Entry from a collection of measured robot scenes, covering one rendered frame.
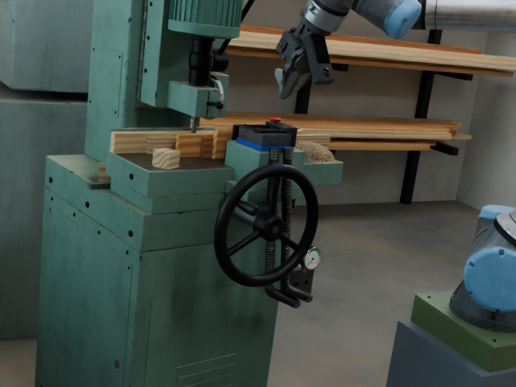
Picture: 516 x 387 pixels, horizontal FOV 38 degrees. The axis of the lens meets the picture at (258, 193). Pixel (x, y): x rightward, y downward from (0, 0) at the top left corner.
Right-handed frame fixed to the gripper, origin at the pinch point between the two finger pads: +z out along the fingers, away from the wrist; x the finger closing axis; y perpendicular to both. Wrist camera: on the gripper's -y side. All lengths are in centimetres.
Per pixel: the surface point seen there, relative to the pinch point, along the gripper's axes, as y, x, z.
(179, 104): 16.5, 15.2, 16.9
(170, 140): 9.3, 19.1, 22.4
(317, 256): -23.1, -15.8, 34.7
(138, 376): -31, 31, 62
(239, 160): -6.3, 10.4, 14.4
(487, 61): 136, -301, 79
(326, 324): 5, -97, 128
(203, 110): 10.1, 13.0, 13.1
